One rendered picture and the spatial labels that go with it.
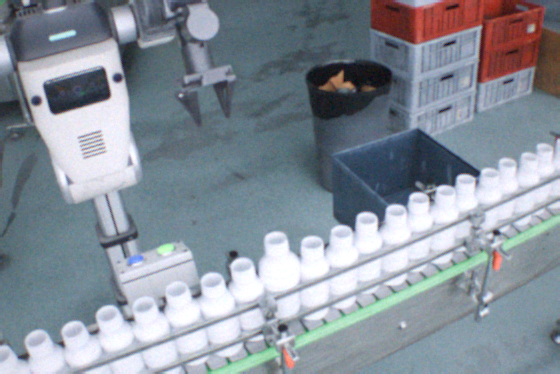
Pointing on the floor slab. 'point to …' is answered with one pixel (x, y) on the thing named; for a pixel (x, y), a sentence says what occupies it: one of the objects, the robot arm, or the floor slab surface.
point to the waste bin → (347, 108)
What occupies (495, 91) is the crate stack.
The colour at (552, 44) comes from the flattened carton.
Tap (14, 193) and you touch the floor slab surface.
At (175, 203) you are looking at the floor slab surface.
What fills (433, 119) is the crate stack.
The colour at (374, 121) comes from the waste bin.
